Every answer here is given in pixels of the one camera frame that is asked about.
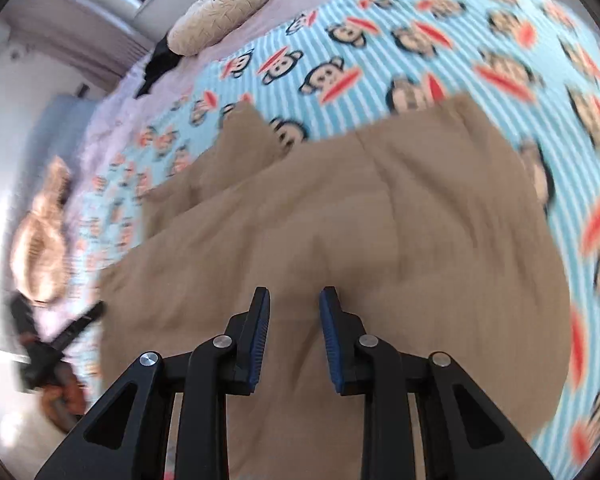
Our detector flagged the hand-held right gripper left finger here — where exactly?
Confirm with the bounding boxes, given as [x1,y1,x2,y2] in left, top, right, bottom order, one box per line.
[32,286,272,480]

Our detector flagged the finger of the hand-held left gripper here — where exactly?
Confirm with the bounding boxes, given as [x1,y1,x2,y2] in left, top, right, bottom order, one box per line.
[50,301,106,353]

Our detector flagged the tan puffer jacket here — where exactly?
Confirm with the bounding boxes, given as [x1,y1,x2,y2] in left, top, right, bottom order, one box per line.
[97,92,573,480]

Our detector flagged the round cream cushion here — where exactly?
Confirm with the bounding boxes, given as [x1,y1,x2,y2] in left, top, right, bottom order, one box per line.
[167,0,276,57]

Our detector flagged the black cloth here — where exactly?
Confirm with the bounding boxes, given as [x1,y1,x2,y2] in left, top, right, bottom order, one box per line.
[135,32,183,98]

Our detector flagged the monkey printed blue blanket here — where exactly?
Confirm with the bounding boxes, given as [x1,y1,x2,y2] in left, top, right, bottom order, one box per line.
[77,0,600,466]

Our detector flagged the grey quilted headboard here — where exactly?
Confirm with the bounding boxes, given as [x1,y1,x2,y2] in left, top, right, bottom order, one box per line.
[27,95,98,211]

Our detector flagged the person's left hand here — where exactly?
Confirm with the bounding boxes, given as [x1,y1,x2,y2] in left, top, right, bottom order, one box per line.
[41,367,88,432]

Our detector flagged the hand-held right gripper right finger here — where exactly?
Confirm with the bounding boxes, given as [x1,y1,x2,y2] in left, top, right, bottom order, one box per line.
[319,286,556,480]

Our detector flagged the mauve curtain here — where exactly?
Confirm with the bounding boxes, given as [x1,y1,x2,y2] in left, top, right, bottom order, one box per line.
[5,0,148,83]

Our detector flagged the beige striped cloth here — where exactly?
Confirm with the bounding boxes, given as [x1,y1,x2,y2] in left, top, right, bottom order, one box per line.
[11,155,73,303]

